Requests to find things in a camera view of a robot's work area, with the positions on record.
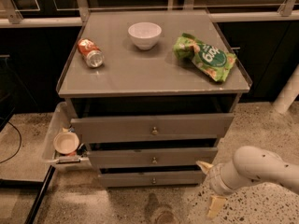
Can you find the grey drawer cabinet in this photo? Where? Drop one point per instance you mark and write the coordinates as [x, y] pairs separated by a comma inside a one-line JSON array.
[[153, 82]]

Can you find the green snack bag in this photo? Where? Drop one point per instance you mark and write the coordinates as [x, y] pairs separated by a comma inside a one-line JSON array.
[[212, 61]]

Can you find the white ceramic bowl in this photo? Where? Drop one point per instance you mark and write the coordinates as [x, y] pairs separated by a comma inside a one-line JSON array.
[[145, 35]]

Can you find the clear plastic storage bin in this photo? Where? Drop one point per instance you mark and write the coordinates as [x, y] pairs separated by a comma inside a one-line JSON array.
[[60, 122]]

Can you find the white pipe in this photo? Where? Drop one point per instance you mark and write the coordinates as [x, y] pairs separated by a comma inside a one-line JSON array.
[[289, 93]]

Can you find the orange soda can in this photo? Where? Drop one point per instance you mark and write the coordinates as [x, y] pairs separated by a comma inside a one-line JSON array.
[[91, 54]]

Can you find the grey drawer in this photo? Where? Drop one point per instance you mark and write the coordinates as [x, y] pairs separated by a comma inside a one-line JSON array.
[[152, 179], [151, 128], [151, 157]]

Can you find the small beige bowl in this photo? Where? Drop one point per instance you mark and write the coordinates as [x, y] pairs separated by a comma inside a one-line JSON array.
[[66, 142]]

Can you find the grey top drawer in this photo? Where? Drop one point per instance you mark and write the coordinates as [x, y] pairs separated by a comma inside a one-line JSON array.
[[151, 128]]

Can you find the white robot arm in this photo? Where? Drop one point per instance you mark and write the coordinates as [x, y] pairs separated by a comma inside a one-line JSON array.
[[249, 166]]

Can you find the grey bottom drawer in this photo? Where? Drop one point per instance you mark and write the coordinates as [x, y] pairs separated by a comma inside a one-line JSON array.
[[152, 179]]

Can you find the metal railing frame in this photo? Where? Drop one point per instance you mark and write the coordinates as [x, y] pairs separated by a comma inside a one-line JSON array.
[[50, 13]]

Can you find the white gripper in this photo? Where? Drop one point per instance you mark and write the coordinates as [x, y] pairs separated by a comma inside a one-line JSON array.
[[214, 178]]

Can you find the grey middle drawer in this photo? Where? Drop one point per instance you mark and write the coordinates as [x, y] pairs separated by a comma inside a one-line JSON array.
[[151, 157]]

